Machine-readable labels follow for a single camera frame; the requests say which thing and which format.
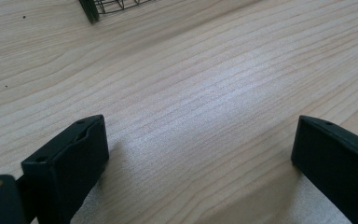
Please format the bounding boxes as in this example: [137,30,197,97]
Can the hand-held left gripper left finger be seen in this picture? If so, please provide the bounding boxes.
[21,114,110,224]

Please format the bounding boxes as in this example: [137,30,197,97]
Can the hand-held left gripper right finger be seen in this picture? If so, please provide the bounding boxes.
[290,114,358,224]

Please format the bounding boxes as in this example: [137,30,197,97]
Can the black wire mesh basket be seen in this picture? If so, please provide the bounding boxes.
[78,0,157,25]

